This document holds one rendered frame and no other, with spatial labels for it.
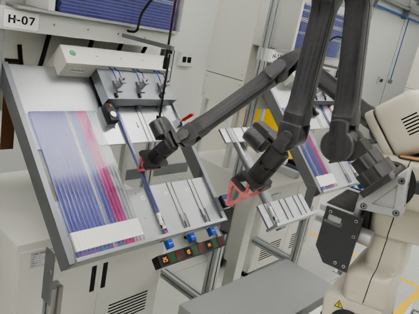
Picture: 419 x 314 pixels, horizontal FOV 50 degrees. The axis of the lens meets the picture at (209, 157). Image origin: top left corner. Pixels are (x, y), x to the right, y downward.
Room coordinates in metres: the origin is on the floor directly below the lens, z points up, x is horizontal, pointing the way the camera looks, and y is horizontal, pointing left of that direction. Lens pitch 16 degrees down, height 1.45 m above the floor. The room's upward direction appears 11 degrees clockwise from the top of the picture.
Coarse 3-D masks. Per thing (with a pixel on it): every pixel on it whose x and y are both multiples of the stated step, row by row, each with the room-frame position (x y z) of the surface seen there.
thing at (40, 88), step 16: (16, 64) 1.51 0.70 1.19; (16, 80) 1.47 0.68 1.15; (32, 80) 1.51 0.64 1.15; (48, 80) 1.56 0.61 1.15; (64, 80) 1.61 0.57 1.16; (80, 80) 1.66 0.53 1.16; (32, 96) 1.47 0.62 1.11; (48, 96) 1.51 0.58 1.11; (64, 96) 1.56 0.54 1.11; (80, 96) 1.61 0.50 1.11; (128, 112) 1.72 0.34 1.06; (144, 112) 1.77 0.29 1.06; (32, 128) 1.38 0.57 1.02; (112, 128) 1.60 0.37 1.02; (128, 128) 1.66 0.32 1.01; (144, 128) 1.71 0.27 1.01; (112, 144) 1.55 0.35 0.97
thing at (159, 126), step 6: (156, 120) 1.49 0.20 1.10; (162, 120) 1.50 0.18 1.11; (168, 120) 1.52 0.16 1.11; (150, 126) 1.49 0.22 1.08; (156, 126) 1.48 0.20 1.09; (162, 126) 1.48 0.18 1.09; (168, 126) 1.48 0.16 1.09; (156, 132) 1.47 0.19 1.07; (162, 132) 1.47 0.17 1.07; (174, 132) 1.47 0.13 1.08; (180, 132) 1.44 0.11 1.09; (186, 132) 1.44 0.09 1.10; (156, 138) 1.48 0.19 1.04; (174, 138) 1.44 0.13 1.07; (180, 138) 1.43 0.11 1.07; (186, 138) 1.44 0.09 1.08; (180, 144) 1.47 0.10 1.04
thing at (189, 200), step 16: (128, 192) 1.46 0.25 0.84; (144, 192) 1.50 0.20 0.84; (160, 192) 1.55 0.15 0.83; (176, 192) 1.60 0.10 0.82; (192, 192) 1.65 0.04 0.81; (208, 192) 1.71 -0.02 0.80; (144, 208) 1.45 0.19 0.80; (160, 208) 1.50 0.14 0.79; (176, 208) 1.55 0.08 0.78; (192, 208) 1.60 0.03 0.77; (208, 208) 1.65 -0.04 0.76; (64, 224) 1.22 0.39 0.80; (144, 224) 1.41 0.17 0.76; (176, 224) 1.50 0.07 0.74; (192, 224) 1.54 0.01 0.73
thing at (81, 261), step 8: (200, 224) 1.54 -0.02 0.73; (208, 224) 1.57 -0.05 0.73; (216, 224) 1.65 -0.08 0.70; (176, 232) 1.44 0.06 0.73; (184, 232) 1.48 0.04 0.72; (144, 240) 1.34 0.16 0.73; (152, 240) 1.36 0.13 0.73; (160, 240) 1.42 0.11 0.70; (120, 248) 1.26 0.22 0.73; (128, 248) 1.29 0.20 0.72; (136, 248) 1.35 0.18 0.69; (88, 256) 1.18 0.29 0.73; (96, 256) 1.19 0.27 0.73; (104, 256) 1.24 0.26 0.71; (112, 256) 1.29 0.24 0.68; (80, 264) 1.19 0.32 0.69
